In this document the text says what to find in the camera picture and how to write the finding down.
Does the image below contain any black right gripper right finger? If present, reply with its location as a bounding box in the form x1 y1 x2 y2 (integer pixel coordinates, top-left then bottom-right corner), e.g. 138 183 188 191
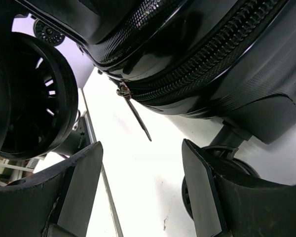
182 139 296 237

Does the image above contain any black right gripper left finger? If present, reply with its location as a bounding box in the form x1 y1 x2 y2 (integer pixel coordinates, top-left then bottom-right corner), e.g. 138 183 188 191
0 142 103 237

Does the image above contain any metal zipper pull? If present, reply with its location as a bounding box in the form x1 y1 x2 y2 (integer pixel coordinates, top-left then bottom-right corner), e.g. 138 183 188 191
116 81 152 142

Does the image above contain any black hard-shell suitcase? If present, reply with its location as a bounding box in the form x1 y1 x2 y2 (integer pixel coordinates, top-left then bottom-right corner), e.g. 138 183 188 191
0 0 296 220

